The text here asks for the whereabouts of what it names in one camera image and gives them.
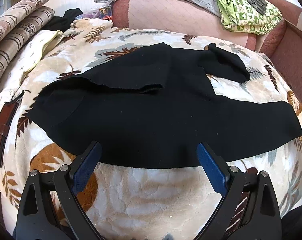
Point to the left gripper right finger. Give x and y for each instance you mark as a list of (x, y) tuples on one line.
[(261, 215)]

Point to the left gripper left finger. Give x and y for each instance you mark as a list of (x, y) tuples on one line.
[(49, 208)]

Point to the black pants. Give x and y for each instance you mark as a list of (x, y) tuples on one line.
[(151, 108)]

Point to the leaf pattern fleece blanket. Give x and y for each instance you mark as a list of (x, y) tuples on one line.
[(134, 203)]

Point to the brown leather belt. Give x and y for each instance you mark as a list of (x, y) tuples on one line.
[(6, 116)]

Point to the small black garment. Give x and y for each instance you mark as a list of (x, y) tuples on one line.
[(62, 23)]

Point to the striped floral upper cushion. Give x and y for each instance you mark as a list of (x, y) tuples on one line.
[(15, 14)]

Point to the green patterned folded cloth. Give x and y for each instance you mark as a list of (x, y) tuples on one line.
[(239, 16)]

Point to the colourful printed packet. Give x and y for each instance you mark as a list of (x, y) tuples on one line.
[(104, 13)]

